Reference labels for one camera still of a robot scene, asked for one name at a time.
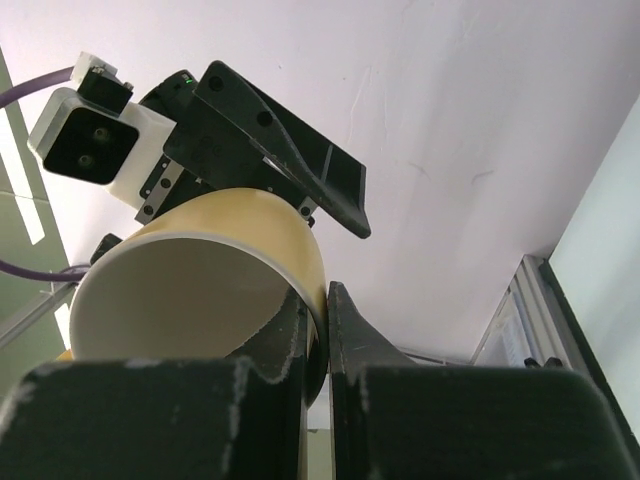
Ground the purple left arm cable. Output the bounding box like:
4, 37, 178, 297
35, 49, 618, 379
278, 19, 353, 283
0, 68, 94, 284

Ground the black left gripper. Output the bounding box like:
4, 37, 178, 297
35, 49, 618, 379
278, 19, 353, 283
136, 60, 371, 239

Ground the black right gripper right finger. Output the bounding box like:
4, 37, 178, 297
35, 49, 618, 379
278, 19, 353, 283
328, 282, 639, 479

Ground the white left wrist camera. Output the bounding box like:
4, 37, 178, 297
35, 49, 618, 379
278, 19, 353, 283
28, 52, 176, 210

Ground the yellow mug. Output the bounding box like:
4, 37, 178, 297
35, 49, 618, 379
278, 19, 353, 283
70, 188, 328, 400

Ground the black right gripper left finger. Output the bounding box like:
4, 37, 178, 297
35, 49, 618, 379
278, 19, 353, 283
1, 292, 308, 479

